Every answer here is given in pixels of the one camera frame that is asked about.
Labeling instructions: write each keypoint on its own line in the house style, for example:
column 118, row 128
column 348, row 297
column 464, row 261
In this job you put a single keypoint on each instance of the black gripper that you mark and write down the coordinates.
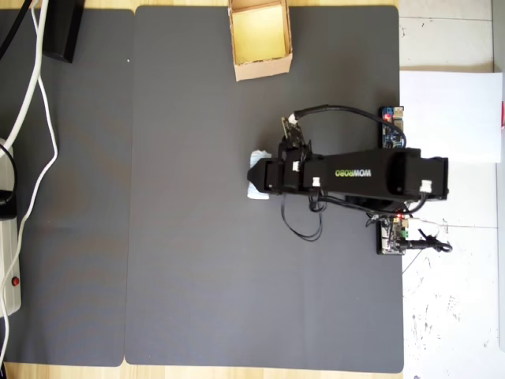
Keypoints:
column 286, row 177

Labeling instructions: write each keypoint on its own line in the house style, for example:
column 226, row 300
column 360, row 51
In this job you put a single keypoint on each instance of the light blue yarn-wrapped block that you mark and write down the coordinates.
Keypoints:
column 258, row 155

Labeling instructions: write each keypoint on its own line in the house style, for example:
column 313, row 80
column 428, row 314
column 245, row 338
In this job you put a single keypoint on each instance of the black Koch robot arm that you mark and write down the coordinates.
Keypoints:
column 375, row 173

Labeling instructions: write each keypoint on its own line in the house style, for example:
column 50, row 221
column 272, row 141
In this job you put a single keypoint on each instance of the open cardboard box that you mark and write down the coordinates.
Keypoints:
column 262, row 72

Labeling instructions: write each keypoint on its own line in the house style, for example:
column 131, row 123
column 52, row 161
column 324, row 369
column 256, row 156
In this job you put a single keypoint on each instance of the large grey textured mat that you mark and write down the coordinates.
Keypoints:
column 197, row 237

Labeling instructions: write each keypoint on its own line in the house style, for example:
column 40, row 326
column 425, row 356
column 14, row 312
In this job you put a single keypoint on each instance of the blue circuit board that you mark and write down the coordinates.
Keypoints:
column 390, row 136

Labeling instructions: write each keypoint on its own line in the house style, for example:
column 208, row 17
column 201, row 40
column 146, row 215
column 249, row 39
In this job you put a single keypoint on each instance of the black controller board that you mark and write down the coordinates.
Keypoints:
column 388, row 237

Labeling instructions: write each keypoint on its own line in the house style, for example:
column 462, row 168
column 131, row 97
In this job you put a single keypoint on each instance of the small grey textured mat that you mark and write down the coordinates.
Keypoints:
column 79, row 197

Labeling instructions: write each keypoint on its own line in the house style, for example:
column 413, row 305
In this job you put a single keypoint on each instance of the black barrel power lead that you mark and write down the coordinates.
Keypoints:
column 426, row 244

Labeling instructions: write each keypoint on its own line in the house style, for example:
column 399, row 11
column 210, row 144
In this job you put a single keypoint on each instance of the white paper sheet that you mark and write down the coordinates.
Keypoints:
column 446, row 118

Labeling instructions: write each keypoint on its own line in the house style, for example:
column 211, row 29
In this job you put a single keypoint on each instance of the black rectangular stand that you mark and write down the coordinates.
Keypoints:
column 63, row 31

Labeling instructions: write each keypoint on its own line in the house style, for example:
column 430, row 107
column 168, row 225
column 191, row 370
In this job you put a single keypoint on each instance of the black power plug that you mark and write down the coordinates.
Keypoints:
column 6, row 205

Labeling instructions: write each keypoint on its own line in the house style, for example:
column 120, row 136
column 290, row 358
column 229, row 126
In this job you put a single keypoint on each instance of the small red item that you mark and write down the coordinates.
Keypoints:
column 503, row 116

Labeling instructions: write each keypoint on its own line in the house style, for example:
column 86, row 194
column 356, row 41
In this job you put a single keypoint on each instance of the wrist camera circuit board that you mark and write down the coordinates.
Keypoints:
column 292, row 132

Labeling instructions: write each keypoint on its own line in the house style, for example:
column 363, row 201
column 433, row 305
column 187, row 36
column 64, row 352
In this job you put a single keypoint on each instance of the white power strip red switch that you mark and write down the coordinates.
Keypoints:
column 10, row 256

